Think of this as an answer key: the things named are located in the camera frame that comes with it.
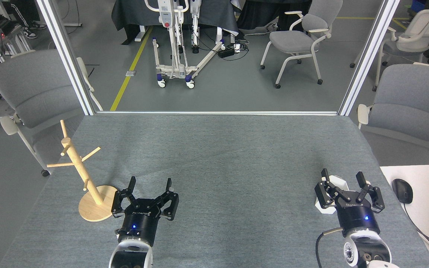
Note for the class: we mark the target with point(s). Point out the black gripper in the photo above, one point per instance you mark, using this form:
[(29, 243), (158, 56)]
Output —
[(356, 217), (136, 223)]

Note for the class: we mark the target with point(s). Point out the white faceted cup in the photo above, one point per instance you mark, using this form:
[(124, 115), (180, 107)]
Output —
[(340, 183)]

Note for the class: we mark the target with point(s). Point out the wooden cup rack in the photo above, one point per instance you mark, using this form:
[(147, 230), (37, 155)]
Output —
[(99, 208)]

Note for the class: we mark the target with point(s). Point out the black computer mouse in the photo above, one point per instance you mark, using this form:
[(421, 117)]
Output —
[(403, 190)]

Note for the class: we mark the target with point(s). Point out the white desk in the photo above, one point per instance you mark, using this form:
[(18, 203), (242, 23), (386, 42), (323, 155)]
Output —
[(426, 186)]

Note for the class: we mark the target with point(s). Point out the grey chair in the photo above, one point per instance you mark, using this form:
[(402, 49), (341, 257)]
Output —
[(39, 89), (292, 41), (412, 100)]

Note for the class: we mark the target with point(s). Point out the metal floor plate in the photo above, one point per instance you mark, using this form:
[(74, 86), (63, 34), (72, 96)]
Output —
[(131, 73)]

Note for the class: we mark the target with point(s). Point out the white stand on wheels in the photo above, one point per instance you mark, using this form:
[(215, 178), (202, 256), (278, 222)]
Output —
[(177, 70)]

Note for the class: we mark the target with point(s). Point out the black power strip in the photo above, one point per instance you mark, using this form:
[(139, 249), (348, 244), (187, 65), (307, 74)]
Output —
[(226, 52)]

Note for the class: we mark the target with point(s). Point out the white mesh chair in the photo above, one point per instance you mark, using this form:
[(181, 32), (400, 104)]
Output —
[(419, 33)]

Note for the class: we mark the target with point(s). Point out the black table cloth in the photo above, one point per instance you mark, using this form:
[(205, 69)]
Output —
[(210, 15), (259, 13)]

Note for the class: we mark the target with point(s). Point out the person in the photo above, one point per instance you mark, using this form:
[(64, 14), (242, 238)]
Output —
[(30, 33)]

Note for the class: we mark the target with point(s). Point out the metal equipment cart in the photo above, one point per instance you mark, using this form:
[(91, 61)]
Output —
[(9, 41)]

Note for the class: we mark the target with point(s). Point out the silver table edge rail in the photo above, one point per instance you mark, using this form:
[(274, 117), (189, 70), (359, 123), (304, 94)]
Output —
[(218, 112)]

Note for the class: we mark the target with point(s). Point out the silver post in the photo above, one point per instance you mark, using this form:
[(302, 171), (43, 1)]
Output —
[(367, 56), (65, 56)]

